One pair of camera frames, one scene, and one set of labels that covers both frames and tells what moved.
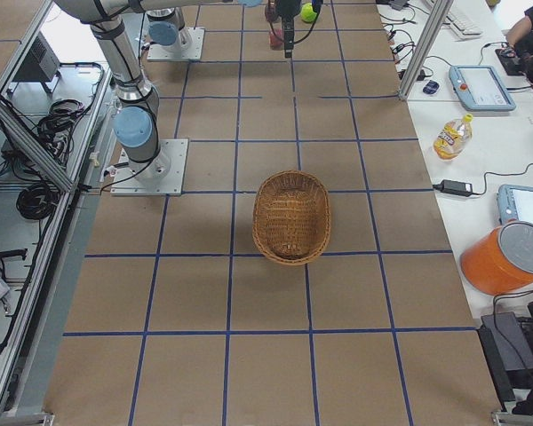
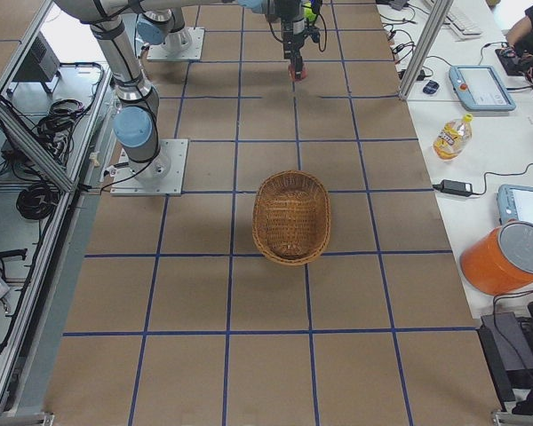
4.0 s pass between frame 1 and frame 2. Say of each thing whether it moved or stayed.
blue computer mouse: stayed
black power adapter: stayed
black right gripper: stayed
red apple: moved
